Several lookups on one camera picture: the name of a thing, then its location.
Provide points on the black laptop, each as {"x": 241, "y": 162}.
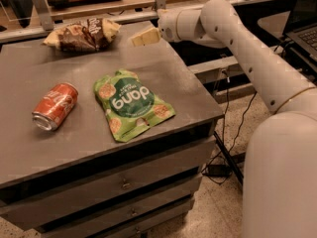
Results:
{"x": 301, "y": 26}

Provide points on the grey drawer cabinet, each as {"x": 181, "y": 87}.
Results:
{"x": 77, "y": 181}

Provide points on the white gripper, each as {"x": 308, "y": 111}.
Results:
{"x": 167, "y": 26}

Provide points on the metal railing frame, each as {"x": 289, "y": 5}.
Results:
{"x": 125, "y": 4}

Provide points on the red soda can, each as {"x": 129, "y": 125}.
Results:
{"x": 55, "y": 106}

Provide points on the black power adapter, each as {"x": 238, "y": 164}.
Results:
{"x": 218, "y": 171}

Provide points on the brown chip bag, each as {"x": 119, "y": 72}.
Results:
{"x": 91, "y": 35}

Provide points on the black table leg frame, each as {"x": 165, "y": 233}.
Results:
{"x": 230, "y": 159}

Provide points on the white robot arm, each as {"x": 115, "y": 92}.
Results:
{"x": 280, "y": 171}

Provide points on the green jalapeno chip bag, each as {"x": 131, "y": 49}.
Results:
{"x": 130, "y": 108}

